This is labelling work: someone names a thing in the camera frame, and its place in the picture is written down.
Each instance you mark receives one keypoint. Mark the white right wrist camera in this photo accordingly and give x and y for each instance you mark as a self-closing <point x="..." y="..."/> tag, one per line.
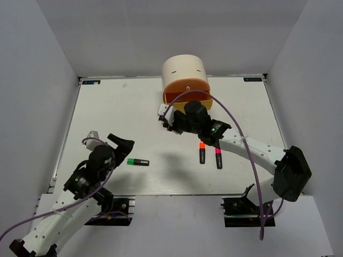
<point x="166" y="114"/>

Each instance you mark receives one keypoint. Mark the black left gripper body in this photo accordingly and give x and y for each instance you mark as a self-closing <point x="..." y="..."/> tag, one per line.
<point x="102" y="173"/>

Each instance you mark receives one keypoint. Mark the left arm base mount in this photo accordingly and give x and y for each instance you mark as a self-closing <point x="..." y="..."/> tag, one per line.
<point x="120" y="214"/>

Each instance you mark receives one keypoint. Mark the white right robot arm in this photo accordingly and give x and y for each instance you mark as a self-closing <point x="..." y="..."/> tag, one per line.
<point x="288" y="167"/>

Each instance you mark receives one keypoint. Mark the blue right corner label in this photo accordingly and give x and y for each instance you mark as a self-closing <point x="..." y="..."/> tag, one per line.
<point x="252" y="79"/>

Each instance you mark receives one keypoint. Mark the blue left corner label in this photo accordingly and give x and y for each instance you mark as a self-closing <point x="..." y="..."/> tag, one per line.
<point x="91" y="82"/>

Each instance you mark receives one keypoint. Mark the blue corner label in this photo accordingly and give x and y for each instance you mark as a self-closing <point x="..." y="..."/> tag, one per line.
<point x="252" y="79"/>
<point x="91" y="82"/>

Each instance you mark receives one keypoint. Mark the orange highlighter marker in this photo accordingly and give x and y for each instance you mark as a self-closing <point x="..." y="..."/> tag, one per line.
<point x="202" y="153"/>

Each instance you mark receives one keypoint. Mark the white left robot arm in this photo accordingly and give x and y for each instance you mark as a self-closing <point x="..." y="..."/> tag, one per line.
<point x="66" y="217"/>

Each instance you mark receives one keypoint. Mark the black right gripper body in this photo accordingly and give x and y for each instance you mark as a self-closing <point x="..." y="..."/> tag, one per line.
<point x="181" y="124"/>

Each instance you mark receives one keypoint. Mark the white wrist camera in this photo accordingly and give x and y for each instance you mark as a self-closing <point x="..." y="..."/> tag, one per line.
<point x="166" y="114"/>
<point x="91" y="141"/>

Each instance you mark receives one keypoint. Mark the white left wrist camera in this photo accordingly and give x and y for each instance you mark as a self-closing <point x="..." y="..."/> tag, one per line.
<point x="91" y="141"/>

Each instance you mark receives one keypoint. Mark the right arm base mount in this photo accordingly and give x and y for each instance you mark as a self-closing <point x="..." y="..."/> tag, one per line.
<point x="240" y="213"/>

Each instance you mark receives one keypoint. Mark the pink highlighter marker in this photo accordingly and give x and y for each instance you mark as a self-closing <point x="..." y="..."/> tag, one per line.
<point x="218" y="158"/>

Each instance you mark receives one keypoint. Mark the cream round drawer container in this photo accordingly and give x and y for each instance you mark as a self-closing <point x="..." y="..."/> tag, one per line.
<point x="185" y="73"/>

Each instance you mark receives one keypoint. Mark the green highlighter marker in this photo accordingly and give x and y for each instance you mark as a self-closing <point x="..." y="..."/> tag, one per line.
<point x="137" y="162"/>

